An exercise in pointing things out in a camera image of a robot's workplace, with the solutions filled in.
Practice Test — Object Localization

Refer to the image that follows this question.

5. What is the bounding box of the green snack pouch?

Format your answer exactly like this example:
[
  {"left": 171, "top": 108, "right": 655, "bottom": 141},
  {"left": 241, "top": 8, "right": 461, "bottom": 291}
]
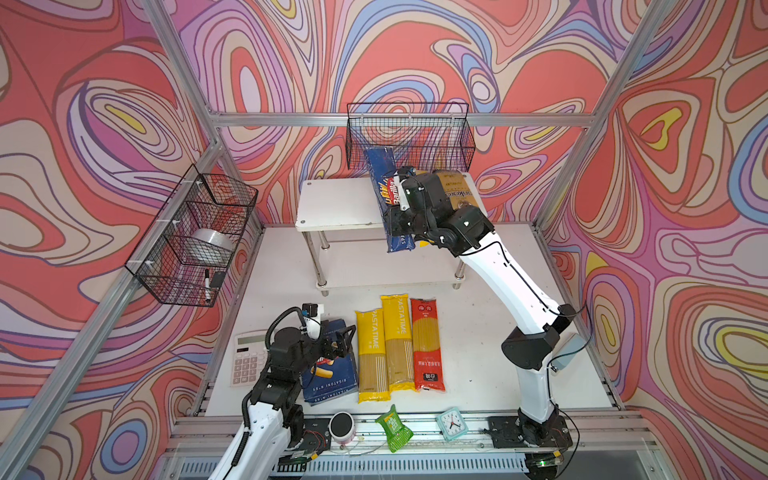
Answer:
[{"left": 376, "top": 404, "right": 414, "bottom": 453}]

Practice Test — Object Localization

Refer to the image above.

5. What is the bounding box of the black wire basket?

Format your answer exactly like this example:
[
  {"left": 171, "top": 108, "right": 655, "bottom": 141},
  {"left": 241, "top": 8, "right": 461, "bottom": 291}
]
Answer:
[
  {"left": 345, "top": 100, "right": 476, "bottom": 172},
  {"left": 125, "top": 166, "right": 258, "bottom": 308}
]

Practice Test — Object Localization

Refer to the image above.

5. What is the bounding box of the dark blue yellow spaghetti bag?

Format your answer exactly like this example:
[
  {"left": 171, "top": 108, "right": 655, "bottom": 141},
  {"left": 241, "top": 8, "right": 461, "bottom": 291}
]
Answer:
[{"left": 436, "top": 170, "right": 486, "bottom": 213}]

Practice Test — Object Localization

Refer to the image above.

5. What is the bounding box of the blue Barilla rigatoni box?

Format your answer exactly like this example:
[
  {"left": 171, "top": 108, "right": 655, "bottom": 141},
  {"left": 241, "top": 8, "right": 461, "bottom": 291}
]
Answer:
[{"left": 300, "top": 334, "right": 358, "bottom": 405}]

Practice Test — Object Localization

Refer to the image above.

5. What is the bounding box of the white two-tier shelf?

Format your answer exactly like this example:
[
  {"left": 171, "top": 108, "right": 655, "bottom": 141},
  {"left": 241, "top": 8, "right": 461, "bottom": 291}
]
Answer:
[{"left": 295, "top": 177, "right": 465, "bottom": 296}]

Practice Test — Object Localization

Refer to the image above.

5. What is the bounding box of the black marker pen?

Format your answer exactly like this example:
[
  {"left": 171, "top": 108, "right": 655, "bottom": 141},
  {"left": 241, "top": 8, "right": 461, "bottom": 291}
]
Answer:
[{"left": 204, "top": 269, "right": 215, "bottom": 305}]

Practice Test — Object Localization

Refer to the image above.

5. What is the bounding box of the teal alarm clock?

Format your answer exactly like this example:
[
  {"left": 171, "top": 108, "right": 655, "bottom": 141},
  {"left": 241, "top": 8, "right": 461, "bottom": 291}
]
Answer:
[{"left": 436, "top": 407, "right": 469, "bottom": 442}]

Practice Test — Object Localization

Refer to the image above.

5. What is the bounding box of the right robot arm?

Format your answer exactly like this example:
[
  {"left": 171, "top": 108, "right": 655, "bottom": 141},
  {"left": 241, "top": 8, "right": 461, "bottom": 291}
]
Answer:
[{"left": 375, "top": 168, "right": 577, "bottom": 446}]

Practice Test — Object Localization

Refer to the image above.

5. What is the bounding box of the grey small box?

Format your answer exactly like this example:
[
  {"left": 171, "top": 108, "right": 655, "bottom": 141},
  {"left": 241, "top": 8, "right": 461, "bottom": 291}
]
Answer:
[{"left": 549, "top": 332, "right": 586, "bottom": 374}]

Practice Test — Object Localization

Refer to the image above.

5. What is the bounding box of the white pink calculator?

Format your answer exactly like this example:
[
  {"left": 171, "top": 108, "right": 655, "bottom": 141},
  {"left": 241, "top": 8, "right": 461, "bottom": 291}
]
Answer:
[{"left": 230, "top": 330, "right": 268, "bottom": 387}]

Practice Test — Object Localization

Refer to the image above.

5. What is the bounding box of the short yellow Pastatime bag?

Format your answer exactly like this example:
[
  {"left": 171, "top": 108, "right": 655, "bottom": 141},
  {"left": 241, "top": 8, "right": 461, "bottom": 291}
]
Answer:
[{"left": 356, "top": 308, "right": 390, "bottom": 403}]

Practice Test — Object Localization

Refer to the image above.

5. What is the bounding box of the silver tape roll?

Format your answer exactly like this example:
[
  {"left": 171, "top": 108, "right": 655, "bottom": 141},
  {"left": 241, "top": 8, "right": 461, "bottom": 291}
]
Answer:
[{"left": 187, "top": 228, "right": 235, "bottom": 266}]

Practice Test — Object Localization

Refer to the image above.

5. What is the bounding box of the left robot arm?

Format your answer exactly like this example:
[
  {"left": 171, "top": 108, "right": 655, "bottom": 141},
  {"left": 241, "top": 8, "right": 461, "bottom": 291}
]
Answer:
[{"left": 210, "top": 303, "right": 356, "bottom": 479}]

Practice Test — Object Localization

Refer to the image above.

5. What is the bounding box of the black wire basket back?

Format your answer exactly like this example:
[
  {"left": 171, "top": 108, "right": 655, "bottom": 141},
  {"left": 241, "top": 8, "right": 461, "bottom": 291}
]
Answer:
[{"left": 345, "top": 100, "right": 476, "bottom": 172}]

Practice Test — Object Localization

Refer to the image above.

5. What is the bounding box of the long yellow Pastatime bag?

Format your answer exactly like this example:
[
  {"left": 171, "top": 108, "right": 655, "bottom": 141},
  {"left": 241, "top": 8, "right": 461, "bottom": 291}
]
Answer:
[{"left": 381, "top": 294, "right": 415, "bottom": 392}]

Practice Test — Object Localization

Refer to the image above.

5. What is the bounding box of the red spaghetti bag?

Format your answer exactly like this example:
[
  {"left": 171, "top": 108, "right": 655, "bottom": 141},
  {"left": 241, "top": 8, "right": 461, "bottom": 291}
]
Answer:
[{"left": 410, "top": 298, "right": 446, "bottom": 392}]

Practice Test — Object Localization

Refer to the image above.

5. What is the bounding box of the black wire basket left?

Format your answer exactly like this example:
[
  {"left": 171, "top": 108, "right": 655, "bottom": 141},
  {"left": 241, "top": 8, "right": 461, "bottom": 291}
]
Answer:
[{"left": 125, "top": 166, "right": 258, "bottom": 308}]

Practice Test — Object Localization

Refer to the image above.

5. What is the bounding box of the blue Barilla spaghetti box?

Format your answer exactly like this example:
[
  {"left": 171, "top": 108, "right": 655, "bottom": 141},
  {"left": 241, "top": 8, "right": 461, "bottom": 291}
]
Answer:
[{"left": 364, "top": 147, "right": 416, "bottom": 253}]

